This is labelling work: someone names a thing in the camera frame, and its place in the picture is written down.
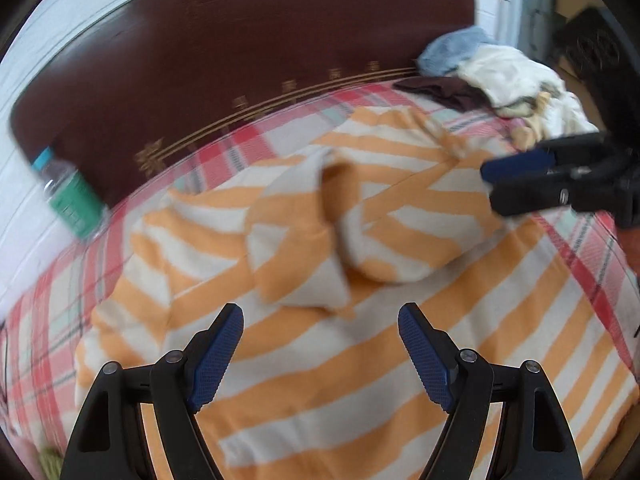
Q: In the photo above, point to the cream white cloth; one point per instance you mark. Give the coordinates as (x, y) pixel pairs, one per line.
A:
(515, 77)

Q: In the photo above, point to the light blue cloth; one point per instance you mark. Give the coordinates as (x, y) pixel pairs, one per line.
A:
(450, 52)

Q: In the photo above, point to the green label water bottle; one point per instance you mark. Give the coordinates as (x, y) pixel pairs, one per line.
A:
(75, 202)

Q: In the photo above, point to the black perforated object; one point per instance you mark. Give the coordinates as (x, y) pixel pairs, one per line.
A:
(595, 50)

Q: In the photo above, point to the red plaid bed sheet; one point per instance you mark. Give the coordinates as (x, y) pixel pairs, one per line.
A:
(55, 310)

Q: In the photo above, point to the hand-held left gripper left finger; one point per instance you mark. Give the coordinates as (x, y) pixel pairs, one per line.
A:
(216, 360)

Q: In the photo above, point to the person's right forearm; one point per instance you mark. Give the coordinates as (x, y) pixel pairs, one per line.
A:
(631, 250)

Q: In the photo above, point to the orange striped hoodie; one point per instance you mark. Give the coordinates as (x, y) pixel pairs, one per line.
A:
(310, 360)

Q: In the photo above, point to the dark maroon cloth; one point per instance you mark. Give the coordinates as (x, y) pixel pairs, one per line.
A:
(445, 89)

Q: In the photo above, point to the dark brown wooden headboard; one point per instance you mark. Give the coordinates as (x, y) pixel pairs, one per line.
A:
(225, 45)

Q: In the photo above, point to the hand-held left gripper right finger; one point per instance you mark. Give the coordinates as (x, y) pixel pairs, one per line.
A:
(425, 355)

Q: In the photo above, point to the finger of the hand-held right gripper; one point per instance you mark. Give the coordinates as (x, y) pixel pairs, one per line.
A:
(530, 195)
(515, 165)

